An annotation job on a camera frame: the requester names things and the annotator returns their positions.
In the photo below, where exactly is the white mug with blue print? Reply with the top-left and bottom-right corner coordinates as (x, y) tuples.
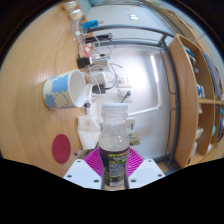
(42, 69), (87, 110)

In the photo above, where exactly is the flat round red coaster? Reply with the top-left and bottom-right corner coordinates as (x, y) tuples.
(51, 133), (72, 165)

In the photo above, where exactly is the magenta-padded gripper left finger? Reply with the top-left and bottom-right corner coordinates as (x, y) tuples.
(63, 147), (105, 190)

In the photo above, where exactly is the white power strip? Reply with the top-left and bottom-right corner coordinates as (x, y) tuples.
(87, 71), (108, 88)

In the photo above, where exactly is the small white roll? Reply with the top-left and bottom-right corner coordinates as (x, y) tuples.
(68, 8), (84, 22)
(63, 0), (78, 10)

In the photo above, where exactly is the clear bottle with dark label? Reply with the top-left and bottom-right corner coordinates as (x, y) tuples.
(97, 102), (131, 191)

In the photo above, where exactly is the wooden shelf unit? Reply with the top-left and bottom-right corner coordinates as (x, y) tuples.
(168, 33), (224, 169)

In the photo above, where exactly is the white charger block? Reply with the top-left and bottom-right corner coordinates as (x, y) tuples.
(89, 59), (109, 73)

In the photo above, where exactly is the small blue tube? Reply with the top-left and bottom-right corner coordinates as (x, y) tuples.
(81, 19), (101, 29)

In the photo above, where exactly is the black cylindrical device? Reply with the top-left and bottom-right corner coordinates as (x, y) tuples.
(84, 32), (113, 44)

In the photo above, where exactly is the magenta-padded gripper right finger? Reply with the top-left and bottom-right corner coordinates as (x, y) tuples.
(123, 147), (166, 190)

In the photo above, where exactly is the small black jar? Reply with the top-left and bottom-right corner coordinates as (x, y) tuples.
(77, 56), (88, 69)

